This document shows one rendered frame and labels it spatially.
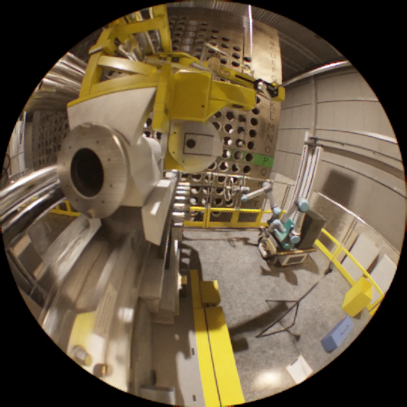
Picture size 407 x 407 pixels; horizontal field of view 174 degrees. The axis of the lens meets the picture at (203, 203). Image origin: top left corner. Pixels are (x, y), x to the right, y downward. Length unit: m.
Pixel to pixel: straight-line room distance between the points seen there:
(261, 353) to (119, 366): 1.31
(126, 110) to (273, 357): 1.95
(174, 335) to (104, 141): 0.89
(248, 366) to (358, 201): 7.32
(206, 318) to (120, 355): 0.57
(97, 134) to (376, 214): 7.71
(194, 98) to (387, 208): 7.42
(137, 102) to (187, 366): 1.11
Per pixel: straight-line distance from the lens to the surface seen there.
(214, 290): 0.97
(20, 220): 0.54
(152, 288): 0.58
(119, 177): 0.40
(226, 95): 0.67
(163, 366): 0.85
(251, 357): 1.54
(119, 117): 0.50
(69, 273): 0.55
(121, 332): 0.48
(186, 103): 0.62
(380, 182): 7.48
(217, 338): 0.87
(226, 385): 0.89
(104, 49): 0.73
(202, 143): 0.61
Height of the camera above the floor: 1.43
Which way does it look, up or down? 24 degrees down
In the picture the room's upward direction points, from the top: 7 degrees clockwise
